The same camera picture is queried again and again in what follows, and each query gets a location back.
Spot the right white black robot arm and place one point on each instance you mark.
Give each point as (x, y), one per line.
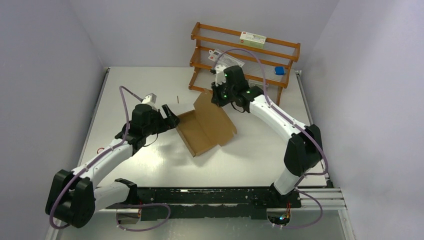
(304, 142)

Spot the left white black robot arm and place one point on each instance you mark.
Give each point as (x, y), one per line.
(92, 179)

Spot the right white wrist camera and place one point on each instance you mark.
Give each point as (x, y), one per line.
(220, 76)

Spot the small blue object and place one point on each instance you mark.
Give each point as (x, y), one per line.
(279, 70)

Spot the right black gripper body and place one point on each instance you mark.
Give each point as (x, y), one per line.
(223, 94)

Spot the red emergency stop button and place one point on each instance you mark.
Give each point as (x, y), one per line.
(100, 150)

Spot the clear plastic packet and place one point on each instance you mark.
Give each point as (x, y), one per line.
(223, 61)

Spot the brown cardboard box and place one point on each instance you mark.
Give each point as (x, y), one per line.
(205, 126)

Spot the green white box top shelf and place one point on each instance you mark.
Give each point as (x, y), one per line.
(252, 40)

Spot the aluminium frame rail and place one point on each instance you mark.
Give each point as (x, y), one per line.
(330, 199)

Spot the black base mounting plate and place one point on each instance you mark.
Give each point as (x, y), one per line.
(209, 202)

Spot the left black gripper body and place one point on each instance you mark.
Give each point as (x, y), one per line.
(155, 125)

